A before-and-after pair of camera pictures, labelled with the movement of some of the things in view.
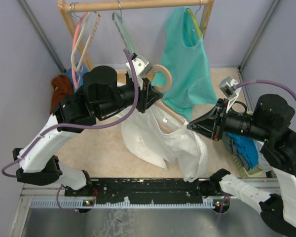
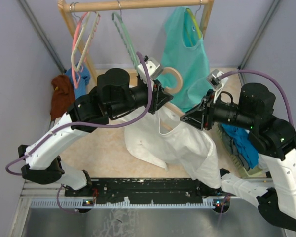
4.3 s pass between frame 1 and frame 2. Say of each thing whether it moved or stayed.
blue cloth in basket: stayed
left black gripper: moved
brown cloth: stayed
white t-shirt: moved
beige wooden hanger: moved
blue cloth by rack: stayed
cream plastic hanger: stayed
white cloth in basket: stayed
